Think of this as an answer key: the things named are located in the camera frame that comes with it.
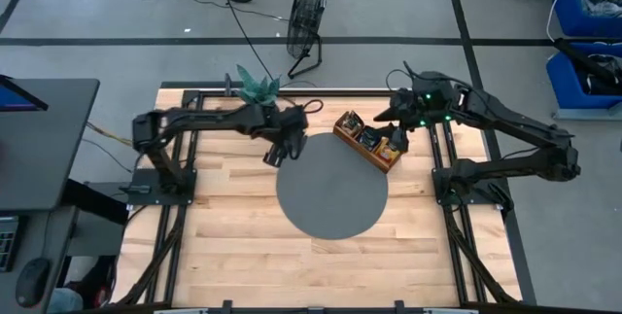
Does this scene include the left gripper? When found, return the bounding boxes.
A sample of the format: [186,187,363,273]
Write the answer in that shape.
[264,105,310,168]

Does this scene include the wooden three-compartment tray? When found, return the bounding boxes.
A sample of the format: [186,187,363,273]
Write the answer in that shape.
[332,110,404,175]

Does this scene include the black floor fan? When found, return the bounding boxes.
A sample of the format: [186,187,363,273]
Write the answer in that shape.
[285,0,329,81]

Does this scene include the black computer mouse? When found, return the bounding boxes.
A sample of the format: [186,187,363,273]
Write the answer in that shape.
[14,257,52,309]

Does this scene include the black clamp mount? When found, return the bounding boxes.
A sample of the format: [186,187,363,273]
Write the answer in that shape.
[485,181,516,221]

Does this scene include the dark green tea packet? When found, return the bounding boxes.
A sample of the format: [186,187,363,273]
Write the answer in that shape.
[358,126,383,153]

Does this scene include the yellow tea packet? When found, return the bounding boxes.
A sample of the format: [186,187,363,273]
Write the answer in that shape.
[374,137,402,164]

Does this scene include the blue plastic bin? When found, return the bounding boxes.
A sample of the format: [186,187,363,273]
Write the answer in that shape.
[553,0,622,38]
[545,41,622,111]

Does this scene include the black white cable bundle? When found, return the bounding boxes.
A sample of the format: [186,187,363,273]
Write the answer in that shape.
[582,53,622,96]

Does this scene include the laptop blue screen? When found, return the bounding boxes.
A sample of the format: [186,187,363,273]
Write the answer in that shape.
[0,73,50,113]

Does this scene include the green artificial plant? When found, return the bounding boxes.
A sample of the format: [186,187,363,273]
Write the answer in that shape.
[236,64,282,107]

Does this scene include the grey round mat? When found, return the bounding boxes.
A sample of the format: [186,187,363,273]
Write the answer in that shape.
[275,132,390,241]

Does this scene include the clear plastic bags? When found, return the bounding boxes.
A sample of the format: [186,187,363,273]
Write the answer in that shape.
[579,0,622,18]

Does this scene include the black keyboard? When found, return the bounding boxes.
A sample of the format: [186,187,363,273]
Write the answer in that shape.
[0,215,21,273]

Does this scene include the black desk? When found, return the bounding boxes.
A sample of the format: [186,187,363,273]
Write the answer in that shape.
[0,78,130,314]

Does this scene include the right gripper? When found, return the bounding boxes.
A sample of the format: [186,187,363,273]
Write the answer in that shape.
[372,73,458,154]

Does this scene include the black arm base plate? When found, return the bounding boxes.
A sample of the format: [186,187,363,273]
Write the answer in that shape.
[126,167,198,207]
[431,166,507,207]

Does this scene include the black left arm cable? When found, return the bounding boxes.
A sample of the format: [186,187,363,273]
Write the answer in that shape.
[291,97,326,116]

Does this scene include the black metal bar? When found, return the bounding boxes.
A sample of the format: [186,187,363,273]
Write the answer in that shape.
[553,36,622,92]

